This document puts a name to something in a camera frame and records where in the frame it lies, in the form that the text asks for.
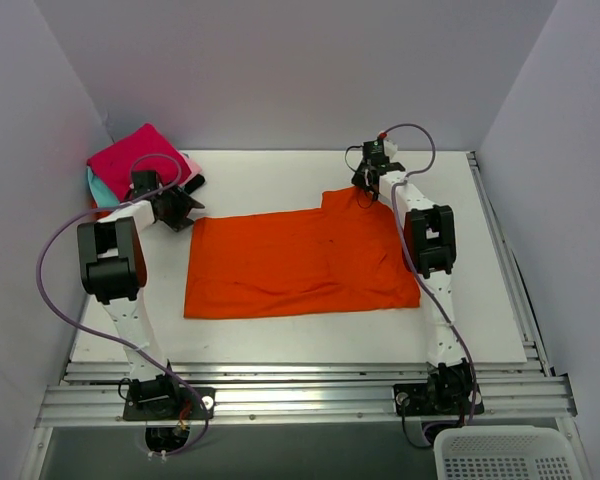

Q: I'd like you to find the black folded t-shirt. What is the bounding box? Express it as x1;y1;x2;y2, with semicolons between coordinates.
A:
182;174;206;195

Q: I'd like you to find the orange t-shirt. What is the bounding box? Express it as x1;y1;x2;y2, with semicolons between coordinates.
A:
184;187;420;320

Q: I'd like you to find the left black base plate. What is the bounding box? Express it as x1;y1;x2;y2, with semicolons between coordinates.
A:
122;386;216;422

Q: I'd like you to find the pink folded t-shirt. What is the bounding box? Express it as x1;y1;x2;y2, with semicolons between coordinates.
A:
180;153;202;186

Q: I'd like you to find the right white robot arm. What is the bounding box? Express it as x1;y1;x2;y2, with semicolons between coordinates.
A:
352;132;477;413

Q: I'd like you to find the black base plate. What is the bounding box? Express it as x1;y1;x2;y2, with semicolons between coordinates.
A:
392;383;473;417
122;386;216;422

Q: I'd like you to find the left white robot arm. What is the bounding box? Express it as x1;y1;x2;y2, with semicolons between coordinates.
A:
77;170;204;419

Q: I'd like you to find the magenta folded t-shirt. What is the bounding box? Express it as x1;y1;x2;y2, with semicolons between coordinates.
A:
87;124;184;201

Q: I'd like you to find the aluminium mounting rail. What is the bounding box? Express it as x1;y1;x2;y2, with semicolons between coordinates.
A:
36;360;577;427

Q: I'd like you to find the teal folded t-shirt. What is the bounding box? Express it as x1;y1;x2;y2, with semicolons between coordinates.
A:
86;167;120;208

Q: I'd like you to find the white plastic basket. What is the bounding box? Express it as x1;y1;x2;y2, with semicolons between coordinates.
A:
433;425;585;480

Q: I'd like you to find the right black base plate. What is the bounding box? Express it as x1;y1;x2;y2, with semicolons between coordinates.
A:
392;383;473;417

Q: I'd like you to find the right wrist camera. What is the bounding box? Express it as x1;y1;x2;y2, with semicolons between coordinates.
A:
377;132;398;159

